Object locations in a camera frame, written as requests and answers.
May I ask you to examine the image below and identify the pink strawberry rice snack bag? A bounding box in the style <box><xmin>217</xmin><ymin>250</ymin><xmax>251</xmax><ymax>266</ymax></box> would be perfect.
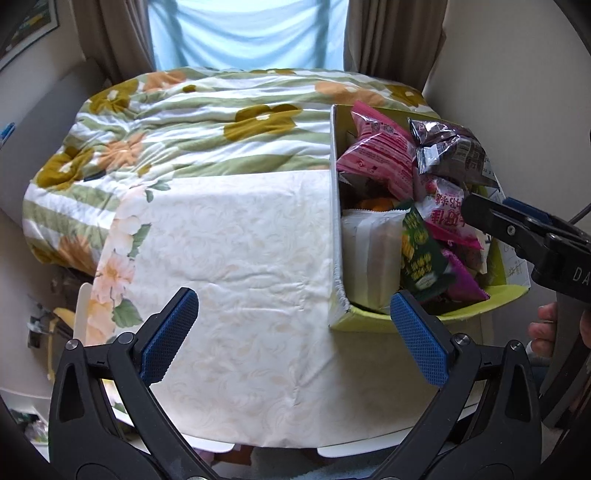
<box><xmin>414</xmin><ymin>174</ymin><xmax>482</xmax><ymax>250</ymax></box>

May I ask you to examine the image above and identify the brown snack bag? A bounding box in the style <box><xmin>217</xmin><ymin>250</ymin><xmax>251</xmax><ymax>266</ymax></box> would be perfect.
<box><xmin>409</xmin><ymin>119</ymin><xmax>499</xmax><ymax>188</ymax></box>

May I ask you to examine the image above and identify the dark green snack bag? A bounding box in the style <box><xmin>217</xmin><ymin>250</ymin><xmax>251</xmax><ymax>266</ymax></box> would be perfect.
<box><xmin>399</xmin><ymin>200</ymin><xmax>455</xmax><ymax>302</ymax></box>

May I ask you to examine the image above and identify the beige orange snack bag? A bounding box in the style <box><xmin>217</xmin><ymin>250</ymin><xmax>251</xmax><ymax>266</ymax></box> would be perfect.
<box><xmin>356</xmin><ymin>197</ymin><xmax>399</xmax><ymax>212</ymax></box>

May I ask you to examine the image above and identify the red pink snack bag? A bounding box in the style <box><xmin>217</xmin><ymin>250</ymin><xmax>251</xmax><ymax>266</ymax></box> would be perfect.
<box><xmin>335</xmin><ymin>101</ymin><xmax>417</xmax><ymax>200</ymax></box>

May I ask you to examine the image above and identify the white translucent snack pack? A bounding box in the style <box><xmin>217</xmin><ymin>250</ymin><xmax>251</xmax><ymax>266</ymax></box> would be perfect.
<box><xmin>341</xmin><ymin>209</ymin><xmax>408</xmax><ymax>314</ymax></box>

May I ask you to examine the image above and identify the person's right hand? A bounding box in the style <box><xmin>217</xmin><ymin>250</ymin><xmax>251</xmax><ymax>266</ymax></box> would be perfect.
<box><xmin>527</xmin><ymin>301</ymin><xmax>591</xmax><ymax>358</ymax></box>

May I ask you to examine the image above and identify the green yellow cardboard box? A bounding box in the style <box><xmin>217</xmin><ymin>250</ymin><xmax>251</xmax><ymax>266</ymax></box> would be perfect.
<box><xmin>331</xmin><ymin>102</ymin><xmax>531</xmax><ymax>333</ymax></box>

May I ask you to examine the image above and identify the white floral tablecloth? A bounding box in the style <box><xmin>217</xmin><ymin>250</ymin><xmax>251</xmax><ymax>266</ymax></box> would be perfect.
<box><xmin>85</xmin><ymin>170</ymin><xmax>436</xmax><ymax>448</ymax></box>

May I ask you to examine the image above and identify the beige right curtain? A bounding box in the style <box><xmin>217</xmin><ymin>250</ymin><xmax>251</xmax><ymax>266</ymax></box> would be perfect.
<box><xmin>344</xmin><ymin>0</ymin><xmax>448</xmax><ymax>91</ymax></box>

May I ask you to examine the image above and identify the beige curtain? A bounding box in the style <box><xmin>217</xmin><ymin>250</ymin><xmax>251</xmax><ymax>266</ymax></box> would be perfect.
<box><xmin>71</xmin><ymin>0</ymin><xmax>155</xmax><ymax>83</ymax></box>
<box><xmin>344</xmin><ymin>0</ymin><xmax>448</xmax><ymax>91</ymax></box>

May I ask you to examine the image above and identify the floral green striped quilt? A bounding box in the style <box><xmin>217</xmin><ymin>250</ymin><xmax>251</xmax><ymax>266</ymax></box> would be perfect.
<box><xmin>22</xmin><ymin>67</ymin><xmax>432</xmax><ymax>275</ymax></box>

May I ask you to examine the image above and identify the light blue window cloth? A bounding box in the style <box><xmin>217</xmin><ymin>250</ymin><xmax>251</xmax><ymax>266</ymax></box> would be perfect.
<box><xmin>147</xmin><ymin>0</ymin><xmax>349</xmax><ymax>71</ymax></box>

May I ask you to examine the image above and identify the beige left curtain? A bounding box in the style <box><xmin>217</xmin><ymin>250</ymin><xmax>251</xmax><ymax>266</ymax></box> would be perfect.
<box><xmin>71</xmin><ymin>0</ymin><xmax>155</xmax><ymax>83</ymax></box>

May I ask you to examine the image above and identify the framed city picture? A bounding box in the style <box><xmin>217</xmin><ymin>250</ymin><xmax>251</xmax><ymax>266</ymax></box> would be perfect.
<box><xmin>0</xmin><ymin>0</ymin><xmax>59</xmax><ymax>70</ymax></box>

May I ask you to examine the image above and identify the black cable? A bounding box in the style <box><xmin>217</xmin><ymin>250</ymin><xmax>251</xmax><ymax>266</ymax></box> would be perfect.
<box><xmin>567</xmin><ymin>202</ymin><xmax>591</xmax><ymax>227</ymax></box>

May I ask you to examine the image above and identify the grey wall panel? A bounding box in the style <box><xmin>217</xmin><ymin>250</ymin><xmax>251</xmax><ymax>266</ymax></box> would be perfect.
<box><xmin>1</xmin><ymin>59</ymin><xmax>108</xmax><ymax>225</ymax></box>

